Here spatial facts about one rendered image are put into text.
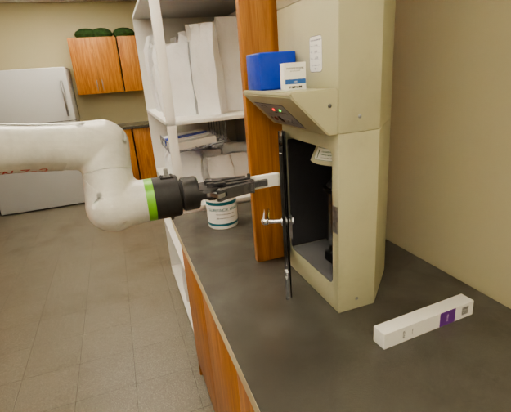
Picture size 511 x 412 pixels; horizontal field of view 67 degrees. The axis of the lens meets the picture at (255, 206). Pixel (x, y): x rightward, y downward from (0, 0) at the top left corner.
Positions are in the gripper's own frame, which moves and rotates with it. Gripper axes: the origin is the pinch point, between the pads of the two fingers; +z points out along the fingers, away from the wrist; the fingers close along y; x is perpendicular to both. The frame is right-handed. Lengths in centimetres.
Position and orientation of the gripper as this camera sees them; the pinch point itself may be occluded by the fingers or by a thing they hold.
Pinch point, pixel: (265, 181)
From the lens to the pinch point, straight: 92.3
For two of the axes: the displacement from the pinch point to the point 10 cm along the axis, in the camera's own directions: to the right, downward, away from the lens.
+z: 9.4, -1.7, 3.0
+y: -3.3, -2.8, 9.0
